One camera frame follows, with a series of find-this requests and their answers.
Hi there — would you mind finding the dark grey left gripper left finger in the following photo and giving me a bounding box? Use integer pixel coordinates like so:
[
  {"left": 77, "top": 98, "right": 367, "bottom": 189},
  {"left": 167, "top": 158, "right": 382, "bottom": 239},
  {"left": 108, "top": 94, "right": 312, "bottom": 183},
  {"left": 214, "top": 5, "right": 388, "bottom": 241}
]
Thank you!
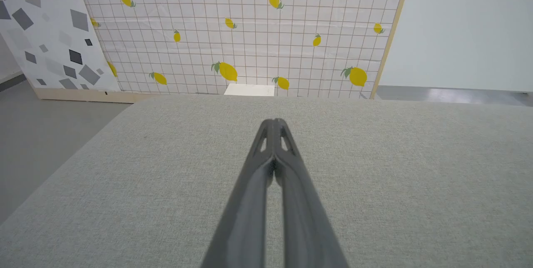
[{"left": 201, "top": 118, "right": 277, "bottom": 268}]

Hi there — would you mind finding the lemon print tile panel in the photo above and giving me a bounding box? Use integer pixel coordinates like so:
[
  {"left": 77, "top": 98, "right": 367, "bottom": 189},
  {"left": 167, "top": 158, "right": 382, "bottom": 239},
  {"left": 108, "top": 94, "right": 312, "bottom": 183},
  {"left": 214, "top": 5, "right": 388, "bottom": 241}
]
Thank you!
[{"left": 73, "top": 0, "right": 415, "bottom": 100}]

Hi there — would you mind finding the plain white partition board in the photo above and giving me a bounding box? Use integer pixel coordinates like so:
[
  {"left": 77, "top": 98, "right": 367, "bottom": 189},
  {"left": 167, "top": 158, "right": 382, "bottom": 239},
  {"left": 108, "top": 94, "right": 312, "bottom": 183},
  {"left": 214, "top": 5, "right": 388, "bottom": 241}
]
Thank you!
[{"left": 379, "top": 0, "right": 533, "bottom": 93}]

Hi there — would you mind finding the small white box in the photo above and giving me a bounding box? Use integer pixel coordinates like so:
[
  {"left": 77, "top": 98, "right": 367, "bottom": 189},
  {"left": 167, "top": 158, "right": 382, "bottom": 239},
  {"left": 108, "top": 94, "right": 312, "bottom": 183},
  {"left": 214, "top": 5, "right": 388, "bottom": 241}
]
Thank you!
[{"left": 224, "top": 84, "right": 275, "bottom": 97}]

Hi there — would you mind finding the grey terrazzo pattern panel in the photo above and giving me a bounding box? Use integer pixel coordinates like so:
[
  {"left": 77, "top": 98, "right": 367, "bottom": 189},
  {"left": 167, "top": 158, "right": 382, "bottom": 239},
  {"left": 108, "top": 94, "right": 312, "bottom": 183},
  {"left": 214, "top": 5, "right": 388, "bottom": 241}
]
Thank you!
[{"left": 0, "top": 0, "right": 159, "bottom": 103}]

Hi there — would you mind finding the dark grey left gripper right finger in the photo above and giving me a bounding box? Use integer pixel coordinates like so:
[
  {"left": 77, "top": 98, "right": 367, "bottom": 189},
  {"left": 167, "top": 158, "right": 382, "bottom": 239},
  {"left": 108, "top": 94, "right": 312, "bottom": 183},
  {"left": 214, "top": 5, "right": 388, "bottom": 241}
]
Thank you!
[{"left": 273, "top": 118, "right": 349, "bottom": 268}]

